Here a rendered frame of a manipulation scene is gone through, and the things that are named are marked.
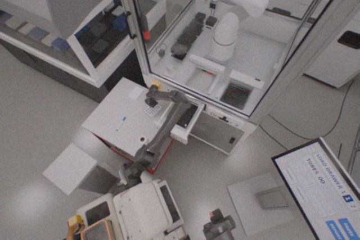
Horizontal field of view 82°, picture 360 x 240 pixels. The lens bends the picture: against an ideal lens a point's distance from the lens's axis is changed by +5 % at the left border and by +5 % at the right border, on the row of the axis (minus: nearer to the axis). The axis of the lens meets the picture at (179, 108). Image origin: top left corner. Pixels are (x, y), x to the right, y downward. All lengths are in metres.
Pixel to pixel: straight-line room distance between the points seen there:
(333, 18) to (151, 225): 1.00
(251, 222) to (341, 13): 1.93
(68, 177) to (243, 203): 1.63
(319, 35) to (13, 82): 3.50
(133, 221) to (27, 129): 2.38
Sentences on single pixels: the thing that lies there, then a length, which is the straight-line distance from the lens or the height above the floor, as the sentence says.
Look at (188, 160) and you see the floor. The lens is 2.37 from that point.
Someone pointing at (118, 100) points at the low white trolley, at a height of 0.76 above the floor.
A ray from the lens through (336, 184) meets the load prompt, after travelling 1.41.
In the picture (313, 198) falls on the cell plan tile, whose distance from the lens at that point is 1.46.
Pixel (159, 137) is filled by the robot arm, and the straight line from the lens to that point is 1.06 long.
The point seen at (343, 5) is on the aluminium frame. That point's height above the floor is 1.87.
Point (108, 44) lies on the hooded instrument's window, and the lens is 1.88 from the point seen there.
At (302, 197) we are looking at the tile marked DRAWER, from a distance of 1.48.
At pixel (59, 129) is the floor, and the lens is 2.91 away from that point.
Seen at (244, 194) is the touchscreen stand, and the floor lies 0.04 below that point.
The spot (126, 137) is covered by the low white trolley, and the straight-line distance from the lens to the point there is 1.70.
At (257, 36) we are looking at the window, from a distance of 1.01.
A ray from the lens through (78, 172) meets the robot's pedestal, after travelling 1.75.
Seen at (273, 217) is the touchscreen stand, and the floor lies 0.04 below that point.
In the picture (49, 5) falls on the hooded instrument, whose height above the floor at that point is 1.58.
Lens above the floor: 2.30
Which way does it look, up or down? 62 degrees down
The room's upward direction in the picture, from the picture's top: 2 degrees counter-clockwise
